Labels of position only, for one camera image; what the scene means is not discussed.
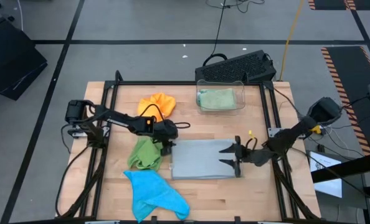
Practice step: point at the white paper sheet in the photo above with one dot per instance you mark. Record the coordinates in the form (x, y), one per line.
(328, 186)

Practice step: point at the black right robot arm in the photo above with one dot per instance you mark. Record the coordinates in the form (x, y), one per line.
(297, 132)

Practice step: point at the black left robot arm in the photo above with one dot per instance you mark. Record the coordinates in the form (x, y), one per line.
(122, 119)

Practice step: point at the turquoise blue microfiber towel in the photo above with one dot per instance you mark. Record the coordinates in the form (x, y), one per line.
(154, 193)

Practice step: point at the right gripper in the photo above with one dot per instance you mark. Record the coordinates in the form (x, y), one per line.
(253, 155)

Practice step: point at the black metal beam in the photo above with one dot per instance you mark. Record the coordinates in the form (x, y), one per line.
(344, 169)

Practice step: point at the grey metal mounting plate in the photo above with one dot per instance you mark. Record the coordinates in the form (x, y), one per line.
(79, 133)
(273, 132)

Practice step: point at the yellow plug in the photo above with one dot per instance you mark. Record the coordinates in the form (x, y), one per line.
(316, 129)

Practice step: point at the black hazard-striped floor mat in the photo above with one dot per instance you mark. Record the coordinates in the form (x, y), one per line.
(328, 3)
(350, 71)

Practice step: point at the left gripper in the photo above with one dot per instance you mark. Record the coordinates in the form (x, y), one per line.
(167, 130)

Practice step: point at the orange microfiber towel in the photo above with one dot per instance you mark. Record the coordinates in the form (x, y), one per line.
(160, 104)

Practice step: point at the black metal table frame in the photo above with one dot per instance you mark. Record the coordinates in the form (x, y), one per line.
(160, 83)

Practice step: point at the clear plastic bin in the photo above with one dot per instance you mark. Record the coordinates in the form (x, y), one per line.
(239, 93)

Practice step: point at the large black equipment case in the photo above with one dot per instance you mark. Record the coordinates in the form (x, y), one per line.
(10, 62)

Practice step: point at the bright green microfiber towel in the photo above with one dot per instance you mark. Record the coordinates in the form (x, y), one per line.
(144, 154)

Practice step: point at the pale green microfiber towel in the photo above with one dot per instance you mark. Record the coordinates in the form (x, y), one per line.
(217, 99)

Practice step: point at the black perforated computer case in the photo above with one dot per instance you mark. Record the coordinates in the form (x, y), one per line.
(235, 68)

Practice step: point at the grey waffle microfiber towel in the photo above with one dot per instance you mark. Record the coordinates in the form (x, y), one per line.
(200, 158)

